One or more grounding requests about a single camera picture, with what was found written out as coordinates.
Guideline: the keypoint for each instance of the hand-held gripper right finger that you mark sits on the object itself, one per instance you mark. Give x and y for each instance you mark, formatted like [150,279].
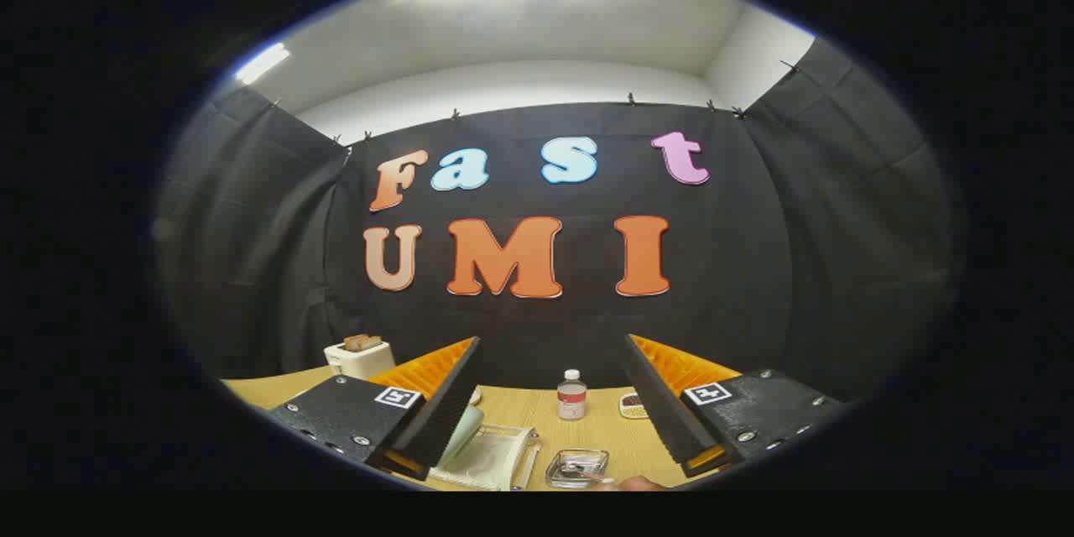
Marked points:
[663,403]

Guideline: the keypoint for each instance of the white toaster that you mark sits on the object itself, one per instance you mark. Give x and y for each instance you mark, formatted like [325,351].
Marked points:
[361,362]

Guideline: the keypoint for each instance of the brown bread slice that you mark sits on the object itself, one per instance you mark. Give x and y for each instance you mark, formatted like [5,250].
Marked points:
[361,342]

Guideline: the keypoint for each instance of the clear bottle with white cap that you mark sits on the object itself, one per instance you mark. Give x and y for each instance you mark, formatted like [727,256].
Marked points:
[572,403]

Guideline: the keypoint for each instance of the white divided tray with beans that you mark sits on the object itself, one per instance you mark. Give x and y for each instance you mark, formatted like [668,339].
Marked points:
[631,408]

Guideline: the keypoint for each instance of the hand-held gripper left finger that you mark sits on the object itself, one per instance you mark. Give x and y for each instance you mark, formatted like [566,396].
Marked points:
[449,403]

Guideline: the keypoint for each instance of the ceiling light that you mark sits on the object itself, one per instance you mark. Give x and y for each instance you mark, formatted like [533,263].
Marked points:
[262,63]

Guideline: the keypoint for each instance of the light green plate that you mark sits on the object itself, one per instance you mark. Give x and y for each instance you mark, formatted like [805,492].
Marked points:
[466,432]

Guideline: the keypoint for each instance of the black backdrop cloth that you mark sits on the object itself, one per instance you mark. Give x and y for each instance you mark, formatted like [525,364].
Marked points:
[755,268]

